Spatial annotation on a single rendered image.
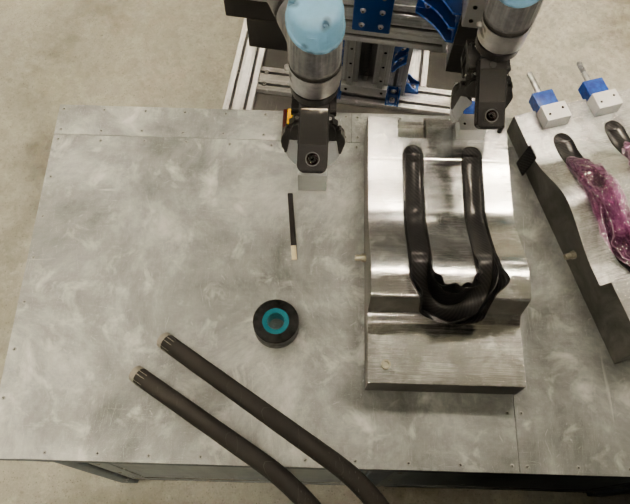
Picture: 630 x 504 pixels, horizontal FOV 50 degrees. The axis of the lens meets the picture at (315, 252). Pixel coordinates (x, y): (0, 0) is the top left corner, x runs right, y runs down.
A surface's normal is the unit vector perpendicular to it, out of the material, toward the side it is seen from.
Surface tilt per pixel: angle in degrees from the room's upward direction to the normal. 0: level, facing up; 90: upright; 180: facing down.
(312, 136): 30
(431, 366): 0
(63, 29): 0
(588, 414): 0
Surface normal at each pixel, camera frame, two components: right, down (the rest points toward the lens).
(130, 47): 0.01, -0.39
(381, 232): 0.02, -0.77
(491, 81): -0.02, 0.11
